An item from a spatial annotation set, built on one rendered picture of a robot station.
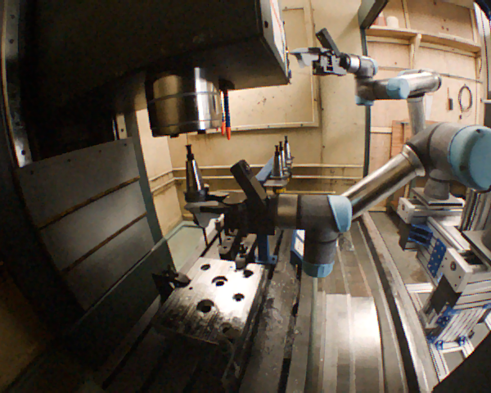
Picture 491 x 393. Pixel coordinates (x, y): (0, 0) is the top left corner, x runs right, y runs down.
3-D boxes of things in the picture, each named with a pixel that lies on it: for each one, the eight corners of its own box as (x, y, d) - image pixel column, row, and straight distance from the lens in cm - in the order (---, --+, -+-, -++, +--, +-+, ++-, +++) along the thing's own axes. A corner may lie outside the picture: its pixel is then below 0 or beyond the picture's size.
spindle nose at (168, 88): (169, 133, 58) (163, 89, 59) (228, 126, 53) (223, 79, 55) (137, 141, 44) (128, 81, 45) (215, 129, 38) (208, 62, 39)
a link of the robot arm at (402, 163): (429, 111, 69) (295, 209, 65) (452, 112, 59) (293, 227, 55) (447, 146, 73) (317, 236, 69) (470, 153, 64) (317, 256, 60)
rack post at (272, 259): (277, 257, 84) (276, 185, 70) (275, 265, 80) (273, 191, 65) (253, 255, 86) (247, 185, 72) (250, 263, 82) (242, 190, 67)
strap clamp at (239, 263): (255, 265, 81) (253, 232, 72) (245, 290, 72) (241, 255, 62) (247, 264, 81) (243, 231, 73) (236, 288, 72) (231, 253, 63)
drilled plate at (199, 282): (265, 276, 70) (264, 264, 67) (238, 358, 53) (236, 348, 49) (201, 268, 77) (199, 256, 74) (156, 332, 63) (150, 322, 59)
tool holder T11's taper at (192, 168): (193, 184, 53) (188, 158, 51) (208, 185, 50) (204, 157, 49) (182, 191, 49) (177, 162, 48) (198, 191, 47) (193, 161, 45)
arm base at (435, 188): (439, 190, 142) (443, 173, 140) (454, 200, 131) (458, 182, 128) (418, 189, 134) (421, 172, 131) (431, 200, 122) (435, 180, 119)
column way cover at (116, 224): (159, 244, 106) (132, 137, 93) (85, 314, 86) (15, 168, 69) (151, 243, 109) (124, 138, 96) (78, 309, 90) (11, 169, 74)
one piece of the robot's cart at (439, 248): (427, 266, 127) (438, 237, 118) (434, 277, 121) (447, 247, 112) (425, 266, 126) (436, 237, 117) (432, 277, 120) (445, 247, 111)
